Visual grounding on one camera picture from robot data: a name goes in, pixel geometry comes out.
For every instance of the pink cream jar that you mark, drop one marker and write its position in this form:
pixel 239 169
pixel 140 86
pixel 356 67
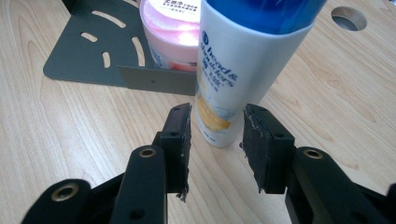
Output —
pixel 171 34

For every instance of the white bottle with blue cap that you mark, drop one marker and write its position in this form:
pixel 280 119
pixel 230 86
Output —
pixel 249 62

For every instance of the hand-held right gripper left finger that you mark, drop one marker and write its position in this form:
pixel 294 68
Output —
pixel 177 146

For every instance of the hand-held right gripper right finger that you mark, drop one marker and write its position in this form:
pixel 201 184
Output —
pixel 264 149

